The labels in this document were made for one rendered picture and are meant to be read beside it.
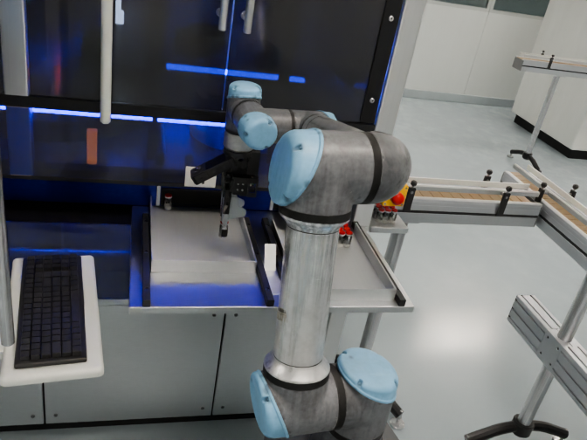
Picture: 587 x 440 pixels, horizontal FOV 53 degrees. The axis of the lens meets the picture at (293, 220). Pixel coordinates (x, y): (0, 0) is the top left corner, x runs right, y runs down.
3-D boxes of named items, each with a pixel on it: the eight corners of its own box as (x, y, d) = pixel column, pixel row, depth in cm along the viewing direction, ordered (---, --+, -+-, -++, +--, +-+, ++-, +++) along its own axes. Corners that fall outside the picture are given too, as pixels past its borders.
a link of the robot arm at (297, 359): (341, 445, 104) (388, 138, 88) (260, 457, 99) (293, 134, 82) (316, 404, 115) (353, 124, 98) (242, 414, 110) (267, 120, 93)
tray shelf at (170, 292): (131, 210, 173) (132, 205, 172) (355, 219, 191) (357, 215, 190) (128, 313, 132) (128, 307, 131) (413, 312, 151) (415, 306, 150)
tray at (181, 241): (149, 206, 173) (149, 195, 172) (237, 209, 180) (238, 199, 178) (150, 271, 144) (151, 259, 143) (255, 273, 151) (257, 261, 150)
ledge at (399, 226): (356, 210, 197) (357, 206, 196) (391, 212, 200) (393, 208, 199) (369, 232, 185) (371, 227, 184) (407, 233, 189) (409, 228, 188)
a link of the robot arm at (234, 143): (225, 135, 134) (223, 121, 141) (224, 154, 136) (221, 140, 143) (258, 138, 135) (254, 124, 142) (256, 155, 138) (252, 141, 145)
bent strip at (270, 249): (261, 262, 156) (264, 243, 154) (272, 262, 157) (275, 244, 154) (271, 294, 144) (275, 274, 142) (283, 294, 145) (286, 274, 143)
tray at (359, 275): (270, 229, 173) (272, 219, 171) (354, 232, 179) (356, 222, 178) (294, 300, 144) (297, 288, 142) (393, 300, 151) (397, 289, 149)
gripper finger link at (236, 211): (245, 232, 148) (248, 198, 144) (221, 231, 146) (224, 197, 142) (243, 226, 150) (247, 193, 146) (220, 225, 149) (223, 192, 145)
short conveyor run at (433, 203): (357, 223, 194) (368, 179, 186) (343, 201, 207) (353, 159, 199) (536, 230, 212) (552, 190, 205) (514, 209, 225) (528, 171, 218)
